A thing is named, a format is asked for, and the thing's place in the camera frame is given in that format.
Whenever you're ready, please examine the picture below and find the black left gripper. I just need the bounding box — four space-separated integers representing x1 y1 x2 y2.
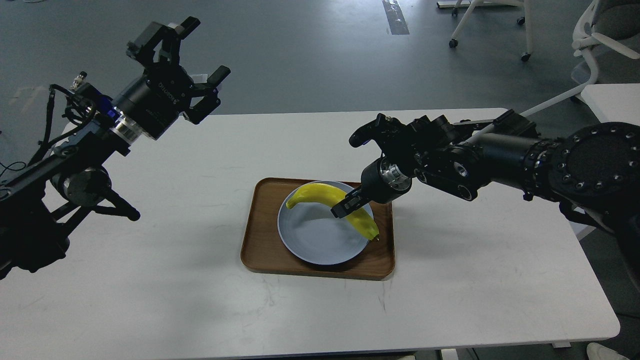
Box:
112 16 231 140

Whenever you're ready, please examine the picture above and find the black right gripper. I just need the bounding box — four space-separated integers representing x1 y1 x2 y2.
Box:
330 157 413 219

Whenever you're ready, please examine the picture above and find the yellow banana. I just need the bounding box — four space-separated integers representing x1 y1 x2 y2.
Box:
285 182 380 241

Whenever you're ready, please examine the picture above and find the light blue plate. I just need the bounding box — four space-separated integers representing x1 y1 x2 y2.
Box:
277 180 381 265

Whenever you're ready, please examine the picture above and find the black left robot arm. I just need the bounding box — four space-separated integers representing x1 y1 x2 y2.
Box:
0 16 231 278

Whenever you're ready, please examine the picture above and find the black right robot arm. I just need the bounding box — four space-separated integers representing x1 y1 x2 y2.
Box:
331 109 640 287

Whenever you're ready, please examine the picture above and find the brown wooden tray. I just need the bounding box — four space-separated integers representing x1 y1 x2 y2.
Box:
240 177 396 281

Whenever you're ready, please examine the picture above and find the white rolling stand base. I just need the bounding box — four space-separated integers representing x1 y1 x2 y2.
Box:
435 0 534 64

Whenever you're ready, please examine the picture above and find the white side table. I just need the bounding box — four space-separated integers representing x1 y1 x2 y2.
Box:
580 83 640 126

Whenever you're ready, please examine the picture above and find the white office chair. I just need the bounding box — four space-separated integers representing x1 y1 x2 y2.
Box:
520 0 640 116

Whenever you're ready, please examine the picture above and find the black floor cable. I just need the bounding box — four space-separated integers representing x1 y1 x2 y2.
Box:
0 132 28 182

